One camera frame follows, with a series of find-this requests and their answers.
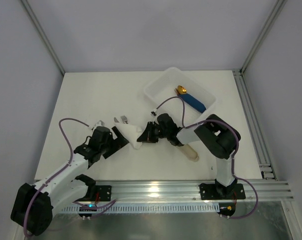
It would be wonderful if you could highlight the white paper napkin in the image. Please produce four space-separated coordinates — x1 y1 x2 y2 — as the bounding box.
114 122 143 150

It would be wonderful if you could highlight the silver fork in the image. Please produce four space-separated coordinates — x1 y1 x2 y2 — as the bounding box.
120 115 129 124

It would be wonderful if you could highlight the oval wooden cutlery tray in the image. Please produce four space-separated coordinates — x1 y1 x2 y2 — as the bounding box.
178 144 199 162

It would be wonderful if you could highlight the white plastic basket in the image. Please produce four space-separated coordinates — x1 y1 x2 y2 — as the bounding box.
143 67 217 126

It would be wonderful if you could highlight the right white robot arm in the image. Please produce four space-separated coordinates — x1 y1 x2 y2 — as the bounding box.
136 113 246 200

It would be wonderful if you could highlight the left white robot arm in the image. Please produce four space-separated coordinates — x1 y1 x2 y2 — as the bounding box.
10 126 129 236

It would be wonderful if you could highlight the gold cutlery in roll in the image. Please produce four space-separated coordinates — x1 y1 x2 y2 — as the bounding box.
174 85 187 96

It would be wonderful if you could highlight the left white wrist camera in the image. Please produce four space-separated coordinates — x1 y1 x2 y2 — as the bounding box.
90 120 105 131

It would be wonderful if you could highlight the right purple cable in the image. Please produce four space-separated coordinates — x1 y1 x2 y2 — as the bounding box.
154 97 259 221

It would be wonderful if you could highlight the purple cable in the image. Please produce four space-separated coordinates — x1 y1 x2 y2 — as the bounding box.
23 117 117 238
154 97 259 221

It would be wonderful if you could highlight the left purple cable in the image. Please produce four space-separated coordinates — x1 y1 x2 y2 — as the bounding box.
23 117 117 238

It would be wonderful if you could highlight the white slotted cable duct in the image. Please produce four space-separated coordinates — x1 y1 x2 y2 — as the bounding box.
61 201 220 214

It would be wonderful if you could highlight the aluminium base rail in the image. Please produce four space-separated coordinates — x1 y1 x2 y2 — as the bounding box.
95 180 294 203

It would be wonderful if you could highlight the right aluminium side rail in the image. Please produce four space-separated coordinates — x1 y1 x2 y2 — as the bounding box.
232 69 278 181

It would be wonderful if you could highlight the right aluminium frame post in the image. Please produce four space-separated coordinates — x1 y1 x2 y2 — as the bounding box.
239 0 287 75

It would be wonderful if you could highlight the aluminium frame post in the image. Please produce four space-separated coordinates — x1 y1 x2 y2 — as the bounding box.
19 0 66 76
239 0 287 75

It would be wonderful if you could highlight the left aluminium frame post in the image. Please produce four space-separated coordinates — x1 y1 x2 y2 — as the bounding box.
19 0 66 76

